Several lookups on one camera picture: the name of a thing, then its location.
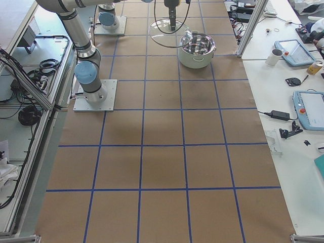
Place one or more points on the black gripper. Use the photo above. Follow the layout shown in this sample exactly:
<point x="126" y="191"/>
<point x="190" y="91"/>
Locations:
<point x="170" y="3"/>

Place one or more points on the glass pot lid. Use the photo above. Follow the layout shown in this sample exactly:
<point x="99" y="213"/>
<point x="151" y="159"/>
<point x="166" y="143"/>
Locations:
<point x="160" y="32"/>

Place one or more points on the pale green cooking pot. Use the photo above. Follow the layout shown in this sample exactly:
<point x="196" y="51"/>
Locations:
<point x="198" y="52"/>

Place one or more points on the white mug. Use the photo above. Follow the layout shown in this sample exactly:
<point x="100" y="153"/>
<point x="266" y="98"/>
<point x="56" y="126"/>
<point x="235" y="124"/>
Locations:
<point x="274" y="57"/>

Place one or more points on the blue teach pendant far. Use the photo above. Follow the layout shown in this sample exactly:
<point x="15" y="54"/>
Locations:
<point x="298" y="55"/>

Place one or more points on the blue teach pendant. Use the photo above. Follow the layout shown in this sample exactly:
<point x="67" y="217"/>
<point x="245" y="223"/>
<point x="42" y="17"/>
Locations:
<point x="298" y="55"/>
<point x="309" y="108"/>

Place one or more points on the grey metal box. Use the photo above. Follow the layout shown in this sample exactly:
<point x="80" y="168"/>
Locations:
<point x="28" y="40"/>

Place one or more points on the black laptop charger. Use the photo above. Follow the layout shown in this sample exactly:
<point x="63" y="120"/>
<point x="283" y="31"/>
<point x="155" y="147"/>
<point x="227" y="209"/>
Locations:
<point x="280" y="115"/>

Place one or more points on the yellow drink can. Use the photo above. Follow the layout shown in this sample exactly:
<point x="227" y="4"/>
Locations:
<point x="315" y="67"/>

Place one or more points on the blue teach pendant near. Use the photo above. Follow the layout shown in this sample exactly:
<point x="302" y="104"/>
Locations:
<point x="309" y="108"/>

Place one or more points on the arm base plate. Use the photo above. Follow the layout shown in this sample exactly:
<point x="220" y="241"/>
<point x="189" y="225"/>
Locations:
<point x="102" y="100"/>
<point x="110" y="25"/>

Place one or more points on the aluminium frame post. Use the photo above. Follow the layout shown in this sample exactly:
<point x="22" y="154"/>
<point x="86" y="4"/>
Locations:
<point x="259" y="8"/>

